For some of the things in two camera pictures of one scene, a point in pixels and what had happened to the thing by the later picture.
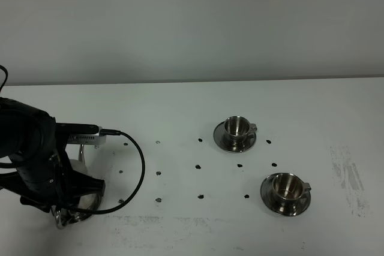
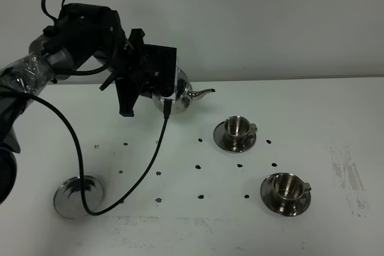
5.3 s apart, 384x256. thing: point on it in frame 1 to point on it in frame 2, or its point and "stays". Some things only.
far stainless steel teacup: [237, 129] stays
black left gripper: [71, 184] to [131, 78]
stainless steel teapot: [90, 201] to [186, 95]
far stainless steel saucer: [220, 136] stays
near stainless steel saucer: [267, 193] stays
